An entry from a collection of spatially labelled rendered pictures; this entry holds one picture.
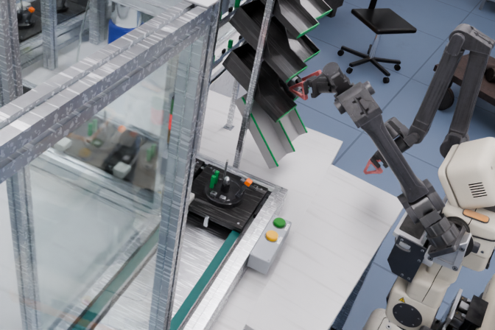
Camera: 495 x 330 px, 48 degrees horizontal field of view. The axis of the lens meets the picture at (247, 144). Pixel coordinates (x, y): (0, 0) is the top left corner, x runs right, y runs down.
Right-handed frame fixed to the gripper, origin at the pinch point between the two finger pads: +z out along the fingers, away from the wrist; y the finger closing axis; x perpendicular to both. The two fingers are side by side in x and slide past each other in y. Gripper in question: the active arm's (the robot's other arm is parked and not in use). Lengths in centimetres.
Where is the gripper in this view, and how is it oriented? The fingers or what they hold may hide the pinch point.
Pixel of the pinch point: (297, 84)
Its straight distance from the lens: 203.4
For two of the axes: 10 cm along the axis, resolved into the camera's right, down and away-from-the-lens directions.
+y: -5.5, 4.2, -7.2
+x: 1.8, 9.1, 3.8
